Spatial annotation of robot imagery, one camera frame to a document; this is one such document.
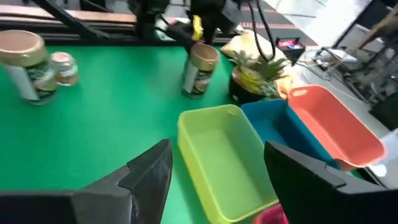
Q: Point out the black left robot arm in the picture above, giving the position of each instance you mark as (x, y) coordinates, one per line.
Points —
(146, 18)

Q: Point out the large gold-lid spice jar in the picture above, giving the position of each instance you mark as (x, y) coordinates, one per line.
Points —
(21, 46)
(200, 70)

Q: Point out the orange plastic bin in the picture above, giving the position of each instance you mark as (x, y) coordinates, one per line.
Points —
(329, 124)

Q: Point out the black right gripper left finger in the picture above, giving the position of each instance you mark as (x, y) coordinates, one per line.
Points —
(124, 199)

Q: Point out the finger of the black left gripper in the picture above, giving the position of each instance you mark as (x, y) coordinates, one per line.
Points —
(213, 28)
(182, 34)

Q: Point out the blue plastic bin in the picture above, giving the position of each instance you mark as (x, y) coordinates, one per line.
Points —
(273, 124)

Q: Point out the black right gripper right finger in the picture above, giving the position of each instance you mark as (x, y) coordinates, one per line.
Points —
(311, 193)

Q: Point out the magenta plastic bin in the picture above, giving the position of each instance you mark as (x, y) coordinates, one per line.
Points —
(270, 216)

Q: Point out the small glass spice jar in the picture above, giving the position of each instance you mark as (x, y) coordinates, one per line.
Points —
(63, 68)

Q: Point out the lime green plastic bin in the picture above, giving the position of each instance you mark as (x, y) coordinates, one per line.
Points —
(224, 161)

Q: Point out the black crate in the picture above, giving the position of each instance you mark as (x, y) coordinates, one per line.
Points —
(292, 56)

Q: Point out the green table mat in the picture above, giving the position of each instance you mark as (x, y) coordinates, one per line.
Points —
(109, 118)

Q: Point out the yellow tag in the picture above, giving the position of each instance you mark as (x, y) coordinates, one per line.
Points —
(197, 28)

